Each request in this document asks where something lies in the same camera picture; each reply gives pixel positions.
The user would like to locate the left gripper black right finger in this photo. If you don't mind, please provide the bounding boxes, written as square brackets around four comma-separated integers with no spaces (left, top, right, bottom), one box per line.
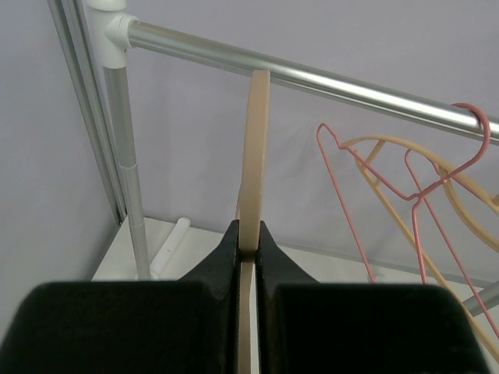
[256,225,489,373]

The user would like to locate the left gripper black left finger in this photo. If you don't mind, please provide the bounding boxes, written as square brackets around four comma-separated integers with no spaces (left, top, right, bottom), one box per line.
[1,221,239,373]

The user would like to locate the beige wooden hanger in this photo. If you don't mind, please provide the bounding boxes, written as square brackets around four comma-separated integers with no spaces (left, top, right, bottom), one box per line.
[235,70,271,373]
[345,134,499,363]

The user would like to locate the metal clothes rack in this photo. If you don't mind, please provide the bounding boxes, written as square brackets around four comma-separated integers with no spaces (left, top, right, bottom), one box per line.
[83,0,499,320]

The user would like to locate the aluminium rail frame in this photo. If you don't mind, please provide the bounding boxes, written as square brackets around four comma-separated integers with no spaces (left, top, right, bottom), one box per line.
[48,0,126,224]

